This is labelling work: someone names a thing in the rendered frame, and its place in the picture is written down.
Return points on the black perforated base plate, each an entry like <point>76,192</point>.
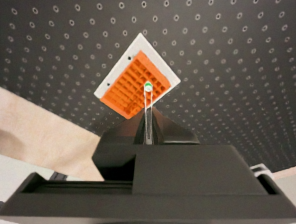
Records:
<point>235,59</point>

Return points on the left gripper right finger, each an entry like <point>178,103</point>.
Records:
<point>169,132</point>

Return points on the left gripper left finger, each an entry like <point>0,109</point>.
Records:
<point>127,131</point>

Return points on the orange tube rack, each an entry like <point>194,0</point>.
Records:
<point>124,86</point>

